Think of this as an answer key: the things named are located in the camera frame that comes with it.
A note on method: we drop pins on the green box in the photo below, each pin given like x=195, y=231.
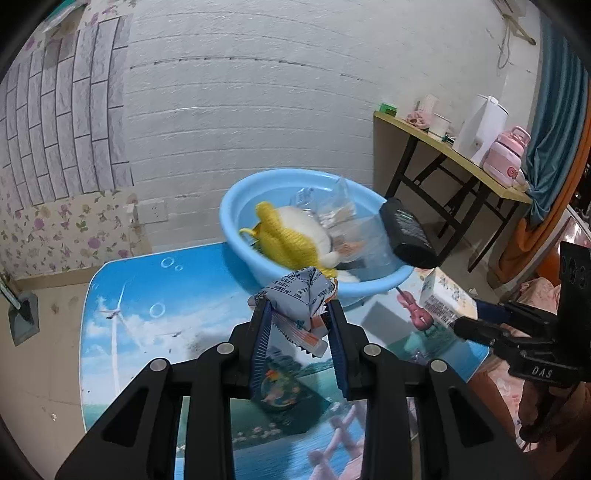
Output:
x=388, y=109

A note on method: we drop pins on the tall white cup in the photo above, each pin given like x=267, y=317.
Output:
x=428, y=104

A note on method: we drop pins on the black cosmetic box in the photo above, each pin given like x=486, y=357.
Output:
x=408, y=230

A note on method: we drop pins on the white kettle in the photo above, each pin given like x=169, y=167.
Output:
x=480, y=127

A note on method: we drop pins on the blue plastic basin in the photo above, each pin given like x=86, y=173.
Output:
x=240, y=207

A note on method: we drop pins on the teal curtain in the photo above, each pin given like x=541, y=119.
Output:
x=558, y=115

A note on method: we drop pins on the white printed carton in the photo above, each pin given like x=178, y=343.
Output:
x=443, y=295

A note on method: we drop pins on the pink cloth flower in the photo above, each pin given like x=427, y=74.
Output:
x=418, y=118

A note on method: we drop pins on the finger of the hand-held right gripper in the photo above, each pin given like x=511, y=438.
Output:
x=491, y=310
x=480, y=330

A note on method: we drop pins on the pink water bottle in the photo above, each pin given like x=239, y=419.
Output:
x=503, y=159

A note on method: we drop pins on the clear plastic bags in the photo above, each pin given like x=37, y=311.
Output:
x=369, y=235

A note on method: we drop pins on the white and yellow plush toy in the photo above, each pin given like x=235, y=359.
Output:
x=281, y=235

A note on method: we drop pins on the dark printed sachet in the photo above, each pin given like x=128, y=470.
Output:
x=286, y=387

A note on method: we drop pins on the white wall socket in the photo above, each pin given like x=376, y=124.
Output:
x=153, y=212

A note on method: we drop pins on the grey dustpan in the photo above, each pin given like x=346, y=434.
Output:
x=25, y=318

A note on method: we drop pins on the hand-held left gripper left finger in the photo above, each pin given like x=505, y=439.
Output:
x=261, y=350

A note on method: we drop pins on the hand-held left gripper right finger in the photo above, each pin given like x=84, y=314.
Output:
x=337, y=355

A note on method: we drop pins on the short white cup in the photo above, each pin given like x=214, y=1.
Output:
x=441, y=125

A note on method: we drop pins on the wooden desk with black legs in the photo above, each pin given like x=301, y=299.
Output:
x=429, y=141

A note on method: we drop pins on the wooden wall bracket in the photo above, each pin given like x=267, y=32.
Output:
x=519, y=27

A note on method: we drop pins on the grey and orange snack packet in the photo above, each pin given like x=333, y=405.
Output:
x=295, y=290

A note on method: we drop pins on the orange cloth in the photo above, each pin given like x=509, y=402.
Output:
x=521, y=244

